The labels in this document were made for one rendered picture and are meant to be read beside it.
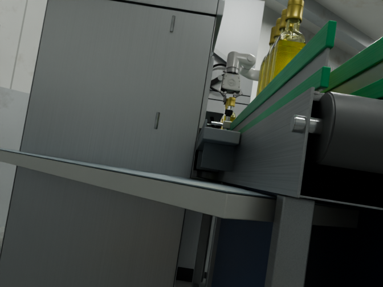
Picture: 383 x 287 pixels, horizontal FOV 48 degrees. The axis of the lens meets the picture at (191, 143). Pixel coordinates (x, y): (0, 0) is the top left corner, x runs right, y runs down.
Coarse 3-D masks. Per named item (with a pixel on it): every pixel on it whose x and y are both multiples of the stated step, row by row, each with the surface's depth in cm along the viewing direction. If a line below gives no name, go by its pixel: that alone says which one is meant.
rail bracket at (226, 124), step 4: (228, 112) 150; (232, 112) 151; (228, 116) 151; (228, 120) 150; (212, 124) 151; (216, 124) 151; (220, 124) 151; (224, 124) 150; (228, 124) 150; (224, 128) 150; (228, 128) 150
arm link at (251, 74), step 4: (240, 68) 236; (252, 68) 243; (240, 72) 238; (244, 72) 238; (248, 72) 241; (252, 72) 241; (256, 72) 241; (244, 76) 240; (248, 76) 240; (252, 76) 240; (256, 76) 240; (256, 80) 239
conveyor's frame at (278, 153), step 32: (320, 96) 49; (352, 96) 45; (256, 128) 79; (288, 128) 53; (320, 128) 46; (352, 128) 43; (256, 160) 73; (288, 160) 51; (320, 160) 45; (352, 160) 44; (288, 192) 48; (320, 192) 102; (352, 192) 83
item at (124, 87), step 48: (48, 0) 151; (96, 0) 151; (144, 0) 151; (192, 0) 151; (48, 48) 150; (96, 48) 150; (144, 48) 150; (192, 48) 151; (48, 96) 149; (96, 96) 149; (144, 96) 149; (192, 96) 150; (48, 144) 147; (96, 144) 148; (144, 144) 148; (192, 144) 148
